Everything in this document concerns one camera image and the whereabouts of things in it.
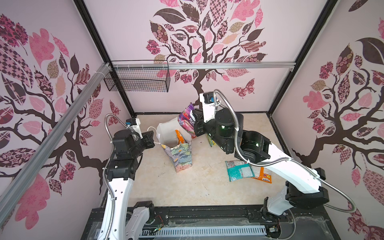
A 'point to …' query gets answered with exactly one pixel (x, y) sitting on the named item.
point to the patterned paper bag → (180, 154)
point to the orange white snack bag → (179, 137)
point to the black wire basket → (139, 76)
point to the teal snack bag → (237, 169)
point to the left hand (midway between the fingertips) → (154, 134)
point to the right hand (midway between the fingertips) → (195, 109)
